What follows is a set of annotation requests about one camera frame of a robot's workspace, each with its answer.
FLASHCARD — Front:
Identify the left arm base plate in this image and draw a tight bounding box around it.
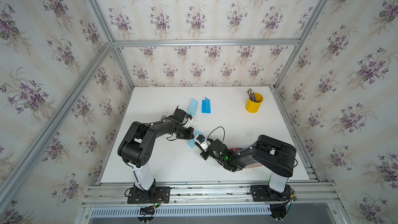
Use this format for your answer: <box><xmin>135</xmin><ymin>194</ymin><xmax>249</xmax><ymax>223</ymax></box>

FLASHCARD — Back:
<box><xmin>125</xmin><ymin>186</ymin><xmax>171</xmax><ymax>204</ymax></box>

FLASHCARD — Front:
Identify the light blue front paper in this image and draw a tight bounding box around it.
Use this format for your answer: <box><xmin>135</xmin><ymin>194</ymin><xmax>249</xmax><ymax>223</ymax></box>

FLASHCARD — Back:
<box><xmin>187</xmin><ymin>130</ymin><xmax>204</xmax><ymax>149</ymax></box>

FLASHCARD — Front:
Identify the light blue paper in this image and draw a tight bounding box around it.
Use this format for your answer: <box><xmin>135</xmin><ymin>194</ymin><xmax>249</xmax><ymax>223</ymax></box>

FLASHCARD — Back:
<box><xmin>188</xmin><ymin>99</ymin><xmax>199</xmax><ymax>115</ymax></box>
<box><xmin>187</xmin><ymin>130</ymin><xmax>204</xmax><ymax>149</ymax></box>

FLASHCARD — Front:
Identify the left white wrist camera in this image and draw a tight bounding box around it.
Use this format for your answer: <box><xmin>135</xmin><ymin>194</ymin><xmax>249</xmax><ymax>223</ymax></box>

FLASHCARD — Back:
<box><xmin>181</xmin><ymin>114</ymin><xmax>193</xmax><ymax>128</ymax></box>

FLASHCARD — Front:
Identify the pink eraser case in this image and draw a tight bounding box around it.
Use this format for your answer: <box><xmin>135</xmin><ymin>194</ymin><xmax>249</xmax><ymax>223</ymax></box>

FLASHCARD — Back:
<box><xmin>244</xmin><ymin>162</ymin><xmax>263</xmax><ymax>169</ymax></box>

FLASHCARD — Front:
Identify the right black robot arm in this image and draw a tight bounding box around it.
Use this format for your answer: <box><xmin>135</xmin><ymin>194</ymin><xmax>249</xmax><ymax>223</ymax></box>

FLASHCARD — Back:
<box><xmin>195</xmin><ymin>135</ymin><xmax>298</xmax><ymax>194</ymax></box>

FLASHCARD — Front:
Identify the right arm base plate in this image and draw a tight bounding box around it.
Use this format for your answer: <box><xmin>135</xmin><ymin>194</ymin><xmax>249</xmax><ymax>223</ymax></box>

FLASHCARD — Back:
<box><xmin>249</xmin><ymin>185</ymin><xmax>294</xmax><ymax>202</ymax></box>

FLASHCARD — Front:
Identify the white vented cable duct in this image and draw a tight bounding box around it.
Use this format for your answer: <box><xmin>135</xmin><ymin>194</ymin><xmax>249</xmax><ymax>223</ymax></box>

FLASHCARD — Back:
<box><xmin>90</xmin><ymin>204</ymin><xmax>271</xmax><ymax>218</ymax></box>

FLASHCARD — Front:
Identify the colored pencils bundle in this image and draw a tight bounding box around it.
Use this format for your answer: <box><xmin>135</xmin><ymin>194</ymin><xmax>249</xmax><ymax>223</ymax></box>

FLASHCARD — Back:
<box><xmin>247</xmin><ymin>88</ymin><xmax>257</xmax><ymax>102</ymax></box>

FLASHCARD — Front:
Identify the bright blue square paper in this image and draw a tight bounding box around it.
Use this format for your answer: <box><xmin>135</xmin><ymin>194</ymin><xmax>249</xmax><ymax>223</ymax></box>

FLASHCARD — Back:
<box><xmin>201</xmin><ymin>98</ymin><xmax>211</xmax><ymax>114</ymax></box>

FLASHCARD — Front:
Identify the aluminium front rail frame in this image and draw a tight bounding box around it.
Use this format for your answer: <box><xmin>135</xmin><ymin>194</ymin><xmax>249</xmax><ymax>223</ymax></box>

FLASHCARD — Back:
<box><xmin>74</xmin><ymin>181</ymin><xmax>351</xmax><ymax>224</ymax></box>

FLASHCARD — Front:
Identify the yellow pencil cup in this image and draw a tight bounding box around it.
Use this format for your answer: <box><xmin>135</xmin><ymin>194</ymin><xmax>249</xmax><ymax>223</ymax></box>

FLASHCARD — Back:
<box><xmin>245</xmin><ymin>93</ymin><xmax>263</xmax><ymax>114</ymax></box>

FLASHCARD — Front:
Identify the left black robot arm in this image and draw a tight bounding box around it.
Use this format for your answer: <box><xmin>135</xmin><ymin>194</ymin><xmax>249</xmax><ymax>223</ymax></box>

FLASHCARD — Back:
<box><xmin>117</xmin><ymin>108</ymin><xmax>194</xmax><ymax>194</ymax></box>

